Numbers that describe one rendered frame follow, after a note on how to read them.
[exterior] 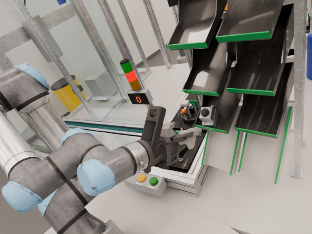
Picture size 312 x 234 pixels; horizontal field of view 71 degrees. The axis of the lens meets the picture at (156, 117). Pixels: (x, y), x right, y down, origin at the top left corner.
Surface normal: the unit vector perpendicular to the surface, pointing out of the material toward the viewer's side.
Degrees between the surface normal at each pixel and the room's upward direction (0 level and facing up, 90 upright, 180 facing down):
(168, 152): 90
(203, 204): 0
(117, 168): 70
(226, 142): 45
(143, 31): 90
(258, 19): 25
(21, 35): 90
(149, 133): 36
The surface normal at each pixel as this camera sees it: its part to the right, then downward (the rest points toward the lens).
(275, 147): -0.67, -0.10
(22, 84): 0.52, -0.06
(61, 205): 0.28, -0.40
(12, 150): 0.01, -0.73
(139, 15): 0.62, 0.25
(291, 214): -0.35, -0.76
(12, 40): 0.81, 0.04
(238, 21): -0.57, -0.43
